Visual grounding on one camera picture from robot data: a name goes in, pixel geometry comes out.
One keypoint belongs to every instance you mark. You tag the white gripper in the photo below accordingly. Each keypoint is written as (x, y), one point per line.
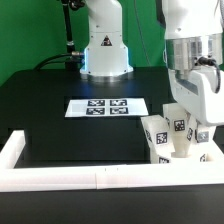
(196, 94)

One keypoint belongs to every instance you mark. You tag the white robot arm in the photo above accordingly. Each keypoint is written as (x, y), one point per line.
(188, 36)

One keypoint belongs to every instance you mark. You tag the paper sheet with markers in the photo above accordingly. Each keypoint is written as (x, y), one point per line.
(106, 107)

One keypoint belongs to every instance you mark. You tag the white U-shaped fence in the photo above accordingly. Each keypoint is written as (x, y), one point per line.
(14, 179)

